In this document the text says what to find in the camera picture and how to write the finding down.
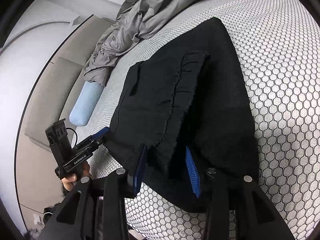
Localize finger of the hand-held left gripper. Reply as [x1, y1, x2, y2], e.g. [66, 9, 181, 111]
[87, 127, 111, 146]

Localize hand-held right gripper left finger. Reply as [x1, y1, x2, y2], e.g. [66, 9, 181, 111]
[44, 144, 148, 240]

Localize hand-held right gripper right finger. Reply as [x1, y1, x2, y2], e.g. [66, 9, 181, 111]
[185, 145, 295, 240]

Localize black pants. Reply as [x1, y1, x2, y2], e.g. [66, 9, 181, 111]
[104, 17, 259, 213]

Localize person's left hand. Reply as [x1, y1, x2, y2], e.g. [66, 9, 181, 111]
[60, 161, 91, 192]

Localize light blue pillow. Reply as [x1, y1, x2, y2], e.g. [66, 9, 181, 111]
[69, 81, 105, 127]

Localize beige padded headboard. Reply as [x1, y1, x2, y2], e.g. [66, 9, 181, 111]
[15, 15, 117, 230]

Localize light grey blanket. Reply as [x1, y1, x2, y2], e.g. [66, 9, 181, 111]
[84, 0, 208, 87]

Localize honeycomb patterned mattress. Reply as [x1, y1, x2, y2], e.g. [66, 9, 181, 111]
[72, 0, 320, 240]

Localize black cable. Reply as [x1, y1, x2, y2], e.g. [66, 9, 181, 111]
[65, 128, 78, 147]

